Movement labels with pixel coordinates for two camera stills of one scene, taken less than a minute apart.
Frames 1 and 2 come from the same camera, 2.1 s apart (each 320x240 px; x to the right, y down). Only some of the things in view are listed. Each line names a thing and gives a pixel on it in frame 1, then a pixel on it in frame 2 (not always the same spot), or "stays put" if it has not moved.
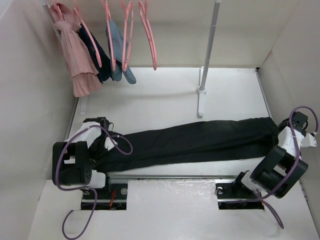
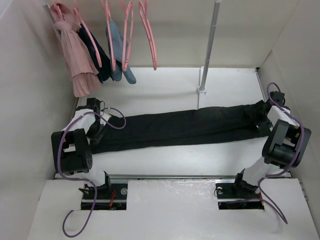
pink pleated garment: x=80 y=65 stays put
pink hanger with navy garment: x=83 y=23 stays put
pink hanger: x=124 y=67 stays put
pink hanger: x=144 y=12 stays put
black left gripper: x=95 y=157 to x=94 y=136
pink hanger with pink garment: x=61 y=15 stays put
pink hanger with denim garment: x=111 y=34 stays put
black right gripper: x=275 y=135 to x=262 y=126
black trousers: x=228 y=139 to x=154 y=128
